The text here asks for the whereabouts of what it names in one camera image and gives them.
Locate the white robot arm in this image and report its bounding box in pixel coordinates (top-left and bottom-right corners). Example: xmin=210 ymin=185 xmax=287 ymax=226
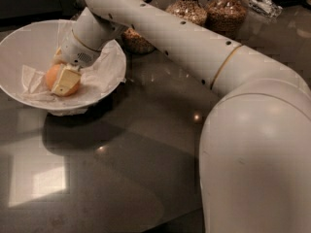
xmin=56 ymin=0 xmax=311 ymax=233

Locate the orange fruit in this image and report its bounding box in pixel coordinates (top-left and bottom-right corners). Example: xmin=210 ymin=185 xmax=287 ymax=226
xmin=45 ymin=63 xmax=82 ymax=97

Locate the white bowl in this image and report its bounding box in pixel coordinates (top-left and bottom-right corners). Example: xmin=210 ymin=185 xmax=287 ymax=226
xmin=0 ymin=20 xmax=126 ymax=115

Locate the white paper towel in bowl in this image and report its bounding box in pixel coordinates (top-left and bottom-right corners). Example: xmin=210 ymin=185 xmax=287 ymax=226
xmin=17 ymin=20 xmax=126 ymax=116

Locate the clear plastic packet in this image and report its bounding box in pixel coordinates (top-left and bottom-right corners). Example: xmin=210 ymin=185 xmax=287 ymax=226
xmin=246 ymin=0 xmax=283 ymax=18

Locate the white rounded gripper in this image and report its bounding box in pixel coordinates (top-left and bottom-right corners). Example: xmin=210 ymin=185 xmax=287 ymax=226
xmin=51 ymin=29 xmax=104 ymax=97

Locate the glass jar of brown cereal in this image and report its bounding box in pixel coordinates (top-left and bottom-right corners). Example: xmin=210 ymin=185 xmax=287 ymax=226
xmin=205 ymin=0 xmax=247 ymax=39

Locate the glass jar of round cereal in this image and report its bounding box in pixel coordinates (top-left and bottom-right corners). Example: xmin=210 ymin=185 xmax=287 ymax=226
xmin=165 ymin=0 xmax=207 ymax=26

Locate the glass jar of mixed granola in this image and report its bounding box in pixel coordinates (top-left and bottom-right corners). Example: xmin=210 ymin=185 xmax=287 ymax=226
xmin=120 ymin=0 xmax=156 ymax=55

